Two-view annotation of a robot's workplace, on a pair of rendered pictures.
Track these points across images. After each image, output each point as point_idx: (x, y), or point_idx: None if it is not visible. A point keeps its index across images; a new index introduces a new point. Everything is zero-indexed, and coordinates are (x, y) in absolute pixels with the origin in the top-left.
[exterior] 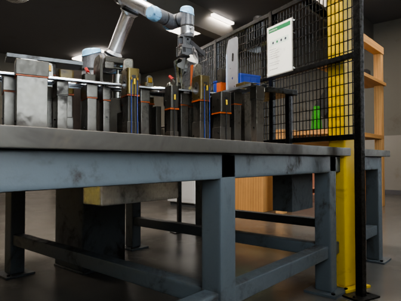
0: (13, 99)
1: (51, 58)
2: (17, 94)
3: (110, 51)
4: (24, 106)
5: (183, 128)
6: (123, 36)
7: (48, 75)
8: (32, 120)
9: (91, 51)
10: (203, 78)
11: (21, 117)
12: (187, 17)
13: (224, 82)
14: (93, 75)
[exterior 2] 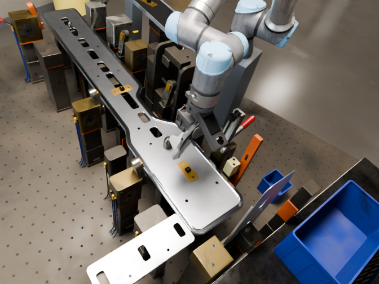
0: (72, 61)
1: (152, 18)
2: (41, 69)
3: (268, 16)
4: (45, 79)
5: (157, 190)
6: (278, 4)
7: (44, 67)
8: (49, 91)
9: (238, 8)
10: (110, 184)
11: (46, 85)
12: (194, 72)
13: (296, 207)
14: (152, 63)
